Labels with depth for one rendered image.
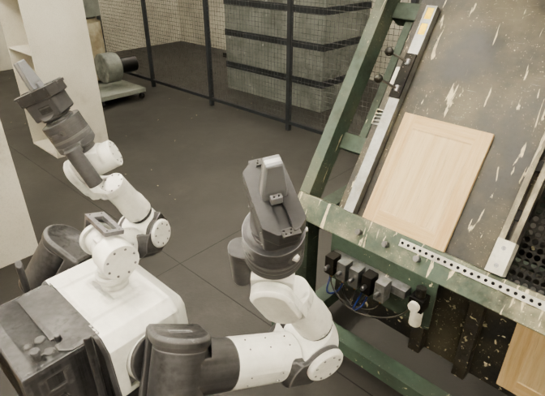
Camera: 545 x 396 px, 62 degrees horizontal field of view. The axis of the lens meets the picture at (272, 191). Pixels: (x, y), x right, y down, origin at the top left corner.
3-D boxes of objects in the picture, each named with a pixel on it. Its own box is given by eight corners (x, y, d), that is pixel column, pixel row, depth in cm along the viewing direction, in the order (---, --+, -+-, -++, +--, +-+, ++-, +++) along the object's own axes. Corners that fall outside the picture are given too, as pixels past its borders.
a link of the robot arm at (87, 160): (98, 117, 106) (125, 157, 111) (57, 136, 106) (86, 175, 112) (89, 132, 96) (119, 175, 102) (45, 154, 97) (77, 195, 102)
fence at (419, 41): (347, 210, 204) (343, 208, 201) (429, 9, 198) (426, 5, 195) (356, 214, 201) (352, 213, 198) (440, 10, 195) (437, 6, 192)
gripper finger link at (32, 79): (23, 58, 95) (41, 85, 98) (13, 64, 93) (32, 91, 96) (28, 56, 95) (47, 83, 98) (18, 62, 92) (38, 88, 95)
